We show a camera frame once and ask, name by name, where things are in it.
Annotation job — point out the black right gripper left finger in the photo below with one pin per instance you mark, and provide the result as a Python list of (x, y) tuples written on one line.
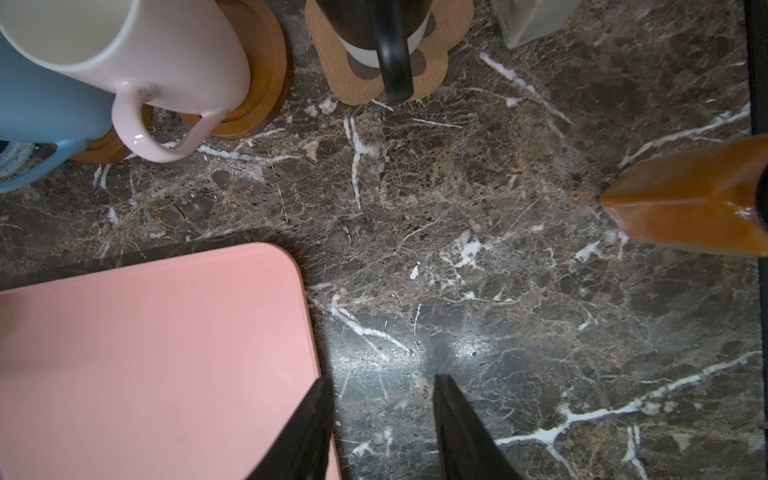
[(301, 450)]

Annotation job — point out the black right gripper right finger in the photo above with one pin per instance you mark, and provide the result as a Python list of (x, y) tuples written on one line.
[(466, 449)]

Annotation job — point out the brown wooden coaster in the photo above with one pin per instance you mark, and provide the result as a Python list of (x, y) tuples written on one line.
[(108, 149), (264, 72)]

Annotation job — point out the brown paw shaped coaster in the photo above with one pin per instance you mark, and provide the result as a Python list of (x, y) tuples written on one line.
[(356, 84)]

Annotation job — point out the white pink mug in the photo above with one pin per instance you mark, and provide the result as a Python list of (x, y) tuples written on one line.
[(129, 48)]

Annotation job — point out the black mug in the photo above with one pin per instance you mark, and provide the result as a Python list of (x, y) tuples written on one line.
[(381, 34)]

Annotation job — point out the blue mug white inside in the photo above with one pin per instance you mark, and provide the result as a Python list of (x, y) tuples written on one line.
[(40, 106)]

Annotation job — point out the blue grey round coaster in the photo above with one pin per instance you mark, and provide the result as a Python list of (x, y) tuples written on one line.
[(14, 156)]

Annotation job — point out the pink rectangular tray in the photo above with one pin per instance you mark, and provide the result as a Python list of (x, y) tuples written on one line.
[(183, 368)]

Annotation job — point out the small amber bottle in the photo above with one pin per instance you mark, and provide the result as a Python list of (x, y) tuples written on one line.
[(711, 200)]

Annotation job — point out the small olive bottle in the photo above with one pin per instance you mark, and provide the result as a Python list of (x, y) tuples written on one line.
[(522, 21)]

